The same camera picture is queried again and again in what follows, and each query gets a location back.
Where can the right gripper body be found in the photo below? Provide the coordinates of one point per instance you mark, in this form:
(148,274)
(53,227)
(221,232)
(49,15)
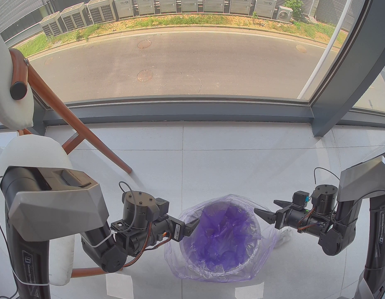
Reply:
(292,220)

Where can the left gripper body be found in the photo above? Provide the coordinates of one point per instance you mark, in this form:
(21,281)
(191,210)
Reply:
(166,229)

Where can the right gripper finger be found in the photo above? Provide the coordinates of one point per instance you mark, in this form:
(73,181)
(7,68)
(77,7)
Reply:
(284,205)
(267,216)

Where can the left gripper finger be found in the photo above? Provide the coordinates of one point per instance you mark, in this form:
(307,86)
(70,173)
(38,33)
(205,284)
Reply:
(189,228)

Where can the clear white wrapper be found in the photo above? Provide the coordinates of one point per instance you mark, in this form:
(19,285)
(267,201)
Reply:
(285,235)

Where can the purple plastic bag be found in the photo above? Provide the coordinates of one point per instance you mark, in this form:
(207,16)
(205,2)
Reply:
(223,235)

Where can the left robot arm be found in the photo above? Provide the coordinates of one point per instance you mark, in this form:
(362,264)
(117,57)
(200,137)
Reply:
(55,207)

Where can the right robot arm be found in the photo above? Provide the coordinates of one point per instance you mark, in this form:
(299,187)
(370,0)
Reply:
(363,179)

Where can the white trash bin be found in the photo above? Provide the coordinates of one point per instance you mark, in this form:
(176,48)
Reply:
(257,238)

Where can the window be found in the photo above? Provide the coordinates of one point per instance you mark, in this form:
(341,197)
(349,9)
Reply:
(180,107)

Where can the white cushioned wooden chair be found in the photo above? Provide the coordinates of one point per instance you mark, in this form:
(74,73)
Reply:
(33,151)

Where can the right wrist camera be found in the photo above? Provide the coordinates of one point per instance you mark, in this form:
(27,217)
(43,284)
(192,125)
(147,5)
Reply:
(300,198)

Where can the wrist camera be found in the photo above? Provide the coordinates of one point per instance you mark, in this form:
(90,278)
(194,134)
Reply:
(300,198)
(161,206)

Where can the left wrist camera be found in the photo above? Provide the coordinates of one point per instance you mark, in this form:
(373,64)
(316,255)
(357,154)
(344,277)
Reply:
(161,206)

